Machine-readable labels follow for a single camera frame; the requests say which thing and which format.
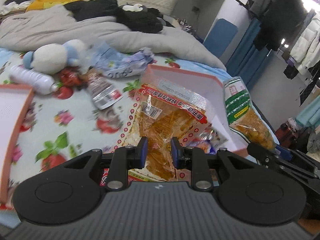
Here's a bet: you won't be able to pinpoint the blue curtain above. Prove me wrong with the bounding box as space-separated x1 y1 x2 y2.
226 17 275 90

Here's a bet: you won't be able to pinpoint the floral bedsheet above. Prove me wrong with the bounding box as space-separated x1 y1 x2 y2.
0 47 280 210

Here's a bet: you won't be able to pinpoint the pile of dark and white clothes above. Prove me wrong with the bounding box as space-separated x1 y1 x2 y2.
0 0 32 15

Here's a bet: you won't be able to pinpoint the green white snack packet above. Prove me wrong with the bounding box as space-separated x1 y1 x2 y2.
222 76 278 150

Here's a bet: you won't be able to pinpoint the blue snack packet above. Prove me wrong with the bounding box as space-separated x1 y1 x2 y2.
190 127 228 155

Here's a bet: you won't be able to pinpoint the white puffer jacket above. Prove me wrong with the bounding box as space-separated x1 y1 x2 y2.
290 10 320 75

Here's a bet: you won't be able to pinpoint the black clothing pile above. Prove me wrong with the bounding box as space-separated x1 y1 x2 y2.
116 3 173 34

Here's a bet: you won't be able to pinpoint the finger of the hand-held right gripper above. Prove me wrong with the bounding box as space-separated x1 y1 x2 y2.
274 145 308 164
246 142 279 167

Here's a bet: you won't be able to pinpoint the yellow cloth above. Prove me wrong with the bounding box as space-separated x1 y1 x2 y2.
26 0 85 12

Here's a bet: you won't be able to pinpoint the dark hanging garments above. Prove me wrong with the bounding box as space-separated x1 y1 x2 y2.
284 62 320 105

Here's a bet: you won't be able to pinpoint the white purple plastic bag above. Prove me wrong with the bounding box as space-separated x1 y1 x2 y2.
104 47 155 79

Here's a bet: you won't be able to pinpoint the dark brown snack packet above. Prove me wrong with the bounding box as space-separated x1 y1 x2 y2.
86 67 124 110

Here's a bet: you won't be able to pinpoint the teal garment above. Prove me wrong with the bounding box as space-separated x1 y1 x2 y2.
295 102 320 130

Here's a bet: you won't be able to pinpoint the blue padded panel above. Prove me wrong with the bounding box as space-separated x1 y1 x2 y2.
204 18 238 59

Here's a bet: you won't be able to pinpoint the grey blanket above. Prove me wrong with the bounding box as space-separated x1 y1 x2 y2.
0 5 227 72

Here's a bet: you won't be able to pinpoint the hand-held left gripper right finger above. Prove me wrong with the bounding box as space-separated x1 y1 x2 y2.
171 137 258 190

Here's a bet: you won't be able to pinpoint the black hanging coat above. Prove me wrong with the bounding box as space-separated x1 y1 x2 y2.
254 0 309 52

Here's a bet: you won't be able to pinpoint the clear packet of orange snack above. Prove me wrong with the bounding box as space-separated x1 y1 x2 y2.
114 77 213 183

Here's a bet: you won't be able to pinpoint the clutter of small items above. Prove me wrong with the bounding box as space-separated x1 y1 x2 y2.
176 17 200 39

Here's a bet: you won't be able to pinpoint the dark red suitcase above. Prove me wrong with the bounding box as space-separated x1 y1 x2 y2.
275 122 299 145

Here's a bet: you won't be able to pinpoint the white plastic bottle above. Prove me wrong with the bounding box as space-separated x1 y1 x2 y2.
9 65 59 95

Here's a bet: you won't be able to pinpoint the pink cardboard box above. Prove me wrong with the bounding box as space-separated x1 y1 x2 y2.
139 64 250 155
0 84 35 204

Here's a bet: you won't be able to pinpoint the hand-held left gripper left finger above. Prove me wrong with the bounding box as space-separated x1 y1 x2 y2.
62 137 148 191

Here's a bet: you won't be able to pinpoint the white and blue plush toy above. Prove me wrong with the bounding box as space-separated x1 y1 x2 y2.
22 39 88 75

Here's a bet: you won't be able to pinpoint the crumpled red snack packet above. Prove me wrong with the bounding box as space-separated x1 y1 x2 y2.
59 67 85 88

